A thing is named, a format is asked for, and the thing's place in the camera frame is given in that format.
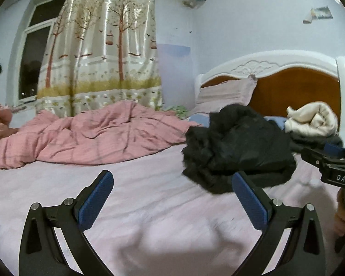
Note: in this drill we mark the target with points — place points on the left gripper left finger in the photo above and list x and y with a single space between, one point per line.
40 251

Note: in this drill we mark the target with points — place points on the pink plaid quilt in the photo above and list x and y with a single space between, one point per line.
119 132

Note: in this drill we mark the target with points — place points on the tree print curtain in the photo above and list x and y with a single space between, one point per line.
100 52

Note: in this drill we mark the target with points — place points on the dark folded garment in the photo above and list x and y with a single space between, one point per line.
299 142

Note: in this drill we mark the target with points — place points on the blue daisy pillow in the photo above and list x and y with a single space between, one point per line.
203 119

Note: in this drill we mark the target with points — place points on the person's right hand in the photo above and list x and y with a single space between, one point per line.
339 223

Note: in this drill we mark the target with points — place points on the pink bed sheet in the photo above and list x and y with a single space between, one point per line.
156 221

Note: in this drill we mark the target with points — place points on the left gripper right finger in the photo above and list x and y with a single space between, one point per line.
304 251

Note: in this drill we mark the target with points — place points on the window with white frame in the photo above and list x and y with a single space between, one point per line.
29 49

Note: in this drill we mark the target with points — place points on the white and brown headboard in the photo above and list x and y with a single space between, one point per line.
286 78

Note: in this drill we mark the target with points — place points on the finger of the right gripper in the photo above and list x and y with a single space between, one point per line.
315 158
334 151

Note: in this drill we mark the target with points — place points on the cream folded garment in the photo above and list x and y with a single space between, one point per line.
312 119

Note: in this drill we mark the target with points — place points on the green patterned cloth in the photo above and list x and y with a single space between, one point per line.
180 111

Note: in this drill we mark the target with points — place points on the black puffer jacket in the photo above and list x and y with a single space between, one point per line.
237 139

